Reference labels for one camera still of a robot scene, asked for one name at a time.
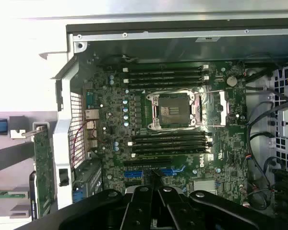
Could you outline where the black cable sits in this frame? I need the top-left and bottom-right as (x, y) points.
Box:
(240, 54), (288, 106)
(246, 102), (276, 156)

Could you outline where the black RAM slot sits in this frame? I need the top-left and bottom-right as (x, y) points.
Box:
(123, 77), (208, 83)
(129, 143), (212, 149)
(129, 138), (212, 144)
(123, 71), (208, 77)
(129, 133), (212, 138)
(123, 66), (208, 71)
(123, 83), (208, 89)

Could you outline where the CPU socket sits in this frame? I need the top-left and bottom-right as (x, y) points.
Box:
(145, 92), (197, 130)

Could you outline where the silver finned heat sink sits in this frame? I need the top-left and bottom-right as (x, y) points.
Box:
(193, 179), (218, 195)

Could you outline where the dark grey PC case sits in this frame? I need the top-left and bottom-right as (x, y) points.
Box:
(38, 13), (288, 230)

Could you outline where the green RAM stick with label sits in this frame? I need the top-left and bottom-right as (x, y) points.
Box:
(131, 148), (212, 155)

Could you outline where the bare green RAM stick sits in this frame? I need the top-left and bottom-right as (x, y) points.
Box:
(0, 191), (29, 199)

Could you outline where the thin red wire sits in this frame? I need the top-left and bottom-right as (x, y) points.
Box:
(71, 119), (96, 168)

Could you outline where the green motherboard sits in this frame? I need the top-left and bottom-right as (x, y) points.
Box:
(83, 59), (249, 209)

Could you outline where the long black expansion slot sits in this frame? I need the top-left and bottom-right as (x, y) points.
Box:
(123, 159), (173, 168)

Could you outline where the blue expansion slot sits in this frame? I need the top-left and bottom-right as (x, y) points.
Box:
(124, 170), (181, 178)

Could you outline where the silver rear port housing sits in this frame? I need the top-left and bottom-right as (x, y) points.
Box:
(84, 109), (98, 151)

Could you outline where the grey parts rack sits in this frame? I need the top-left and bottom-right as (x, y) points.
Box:
(0, 111), (38, 227)

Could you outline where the silver CPU socket cover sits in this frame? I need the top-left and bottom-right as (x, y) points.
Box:
(218, 90), (232, 127)

